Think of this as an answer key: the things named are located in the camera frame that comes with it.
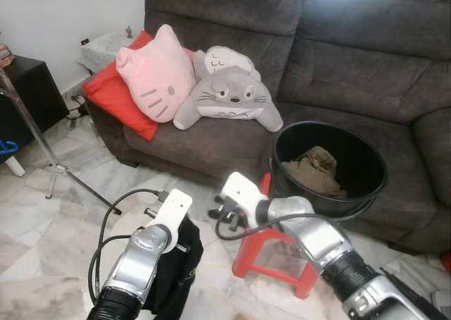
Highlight black shirt small logo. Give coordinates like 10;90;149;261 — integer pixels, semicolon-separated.
141;216;204;319

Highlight blue plastic hanger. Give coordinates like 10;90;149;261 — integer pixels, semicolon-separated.
0;140;19;157

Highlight red plastic stool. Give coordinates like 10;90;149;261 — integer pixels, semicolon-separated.
232;172;319;300

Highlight grey Totoro plush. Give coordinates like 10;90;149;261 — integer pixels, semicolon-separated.
173;47;284;133

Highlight red cushion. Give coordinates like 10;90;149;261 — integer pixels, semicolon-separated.
82;31;191;142

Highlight silver metal clothes rack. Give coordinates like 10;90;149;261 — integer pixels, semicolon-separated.
0;66;123;216

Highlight pink cat face cushion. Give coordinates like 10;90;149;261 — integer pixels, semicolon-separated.
116;24;197;123

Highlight black plastic bucket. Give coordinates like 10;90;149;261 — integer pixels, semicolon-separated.
270;121;388;220

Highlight black TV cabinet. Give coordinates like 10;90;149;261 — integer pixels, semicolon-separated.
0;56;70;178

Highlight white lace cloth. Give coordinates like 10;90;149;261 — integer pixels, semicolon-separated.
76;28;136;74

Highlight dark grey fabric sofa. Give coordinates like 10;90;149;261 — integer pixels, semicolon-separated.
85;0;451;256

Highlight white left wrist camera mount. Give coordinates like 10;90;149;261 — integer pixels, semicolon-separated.
152;188;193;245

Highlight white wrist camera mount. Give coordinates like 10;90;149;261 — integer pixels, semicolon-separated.
220;172;268;219
152;188;193;245

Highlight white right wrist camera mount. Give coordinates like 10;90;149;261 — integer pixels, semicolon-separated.
220;172;268;219

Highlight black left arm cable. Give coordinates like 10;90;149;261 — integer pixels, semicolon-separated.
87;188;170;307

